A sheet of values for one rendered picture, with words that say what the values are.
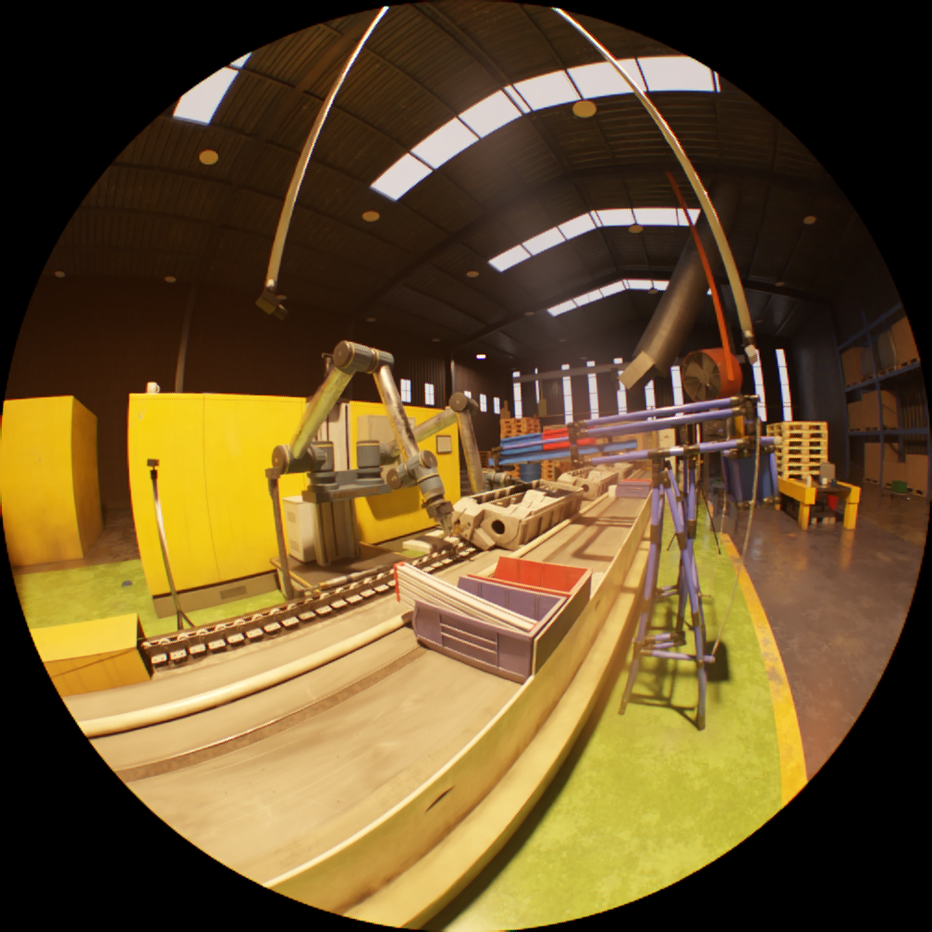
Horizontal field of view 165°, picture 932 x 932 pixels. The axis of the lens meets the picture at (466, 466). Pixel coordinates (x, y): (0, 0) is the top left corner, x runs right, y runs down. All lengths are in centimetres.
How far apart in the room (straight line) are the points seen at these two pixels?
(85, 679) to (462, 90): 998
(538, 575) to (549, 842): 99
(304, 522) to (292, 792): 242
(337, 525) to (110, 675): 234
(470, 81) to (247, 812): 990
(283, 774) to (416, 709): 30
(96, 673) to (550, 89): 1024
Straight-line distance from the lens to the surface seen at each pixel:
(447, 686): 76
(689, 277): 932
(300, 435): 209
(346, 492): 242
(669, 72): 948
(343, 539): 294
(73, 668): 102
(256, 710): 78
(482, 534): 162
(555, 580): 103
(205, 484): 304
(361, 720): 70
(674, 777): 157
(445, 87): 948
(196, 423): 305
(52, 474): 624
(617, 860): 135
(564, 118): 1035
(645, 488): 311
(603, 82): 956
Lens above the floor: 125
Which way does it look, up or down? 3 degrees down
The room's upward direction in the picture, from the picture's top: 2 degrees counter-clockwise
